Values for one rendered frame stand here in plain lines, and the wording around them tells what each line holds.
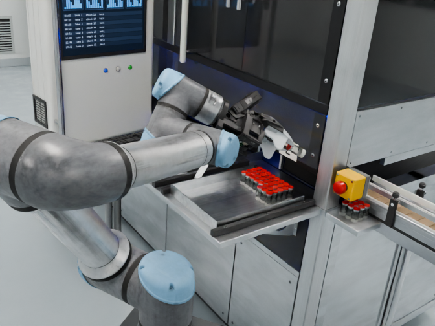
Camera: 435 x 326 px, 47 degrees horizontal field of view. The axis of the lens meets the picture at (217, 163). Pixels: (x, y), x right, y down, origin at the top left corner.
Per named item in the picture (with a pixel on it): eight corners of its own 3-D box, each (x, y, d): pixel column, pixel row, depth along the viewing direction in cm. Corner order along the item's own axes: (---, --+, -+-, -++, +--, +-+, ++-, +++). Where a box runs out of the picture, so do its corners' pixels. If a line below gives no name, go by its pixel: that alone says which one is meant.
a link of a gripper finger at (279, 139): (291, 161, 120) (257, 145, 118) (294, 141, 124) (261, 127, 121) (298, 154, 118) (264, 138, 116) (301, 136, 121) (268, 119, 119)
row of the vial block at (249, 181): (243, 181, 172) (245, 169, 171) (278, 204, 159) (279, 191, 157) (238, 182, 171) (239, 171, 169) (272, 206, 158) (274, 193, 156)
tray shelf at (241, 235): (215, 137, 215) (215, 132, 214) (337, 208, 164) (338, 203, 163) (112, 156, 188) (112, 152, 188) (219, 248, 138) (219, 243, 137)
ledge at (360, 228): (354, 207, 166) (355, 202, 165) (386, 225, 157) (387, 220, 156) (325, 217, 158) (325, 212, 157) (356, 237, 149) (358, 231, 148)
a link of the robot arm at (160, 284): (171, 343, 101) (174, 290, 95) (120, 316, 107) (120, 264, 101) (203, 310, 110) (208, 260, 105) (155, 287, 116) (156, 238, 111)
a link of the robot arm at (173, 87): (145, 101, 115) (161, 69, 116) (187, 123, 118) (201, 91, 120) (154, 94, 107) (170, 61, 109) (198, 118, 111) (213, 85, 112)
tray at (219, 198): (252, 173, 179) (253, 164, 178) (302, 205, 160) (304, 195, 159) (170, 193, 161) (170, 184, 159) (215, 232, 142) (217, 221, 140)
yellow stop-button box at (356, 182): (347, 187, 157) (352, 166, 154) (366, 196, 152) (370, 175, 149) (331, 192, 153) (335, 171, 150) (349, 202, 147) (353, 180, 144)
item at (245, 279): (204, 162, 399) (212, 53, 363) (435, 317, 249) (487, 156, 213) (84, 189, 344) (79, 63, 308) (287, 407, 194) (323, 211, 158)
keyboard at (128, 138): (145, 134, 227) (145, 129, 226) (164, 143, 218) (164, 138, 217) (63, 152, 202) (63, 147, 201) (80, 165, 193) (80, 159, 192)
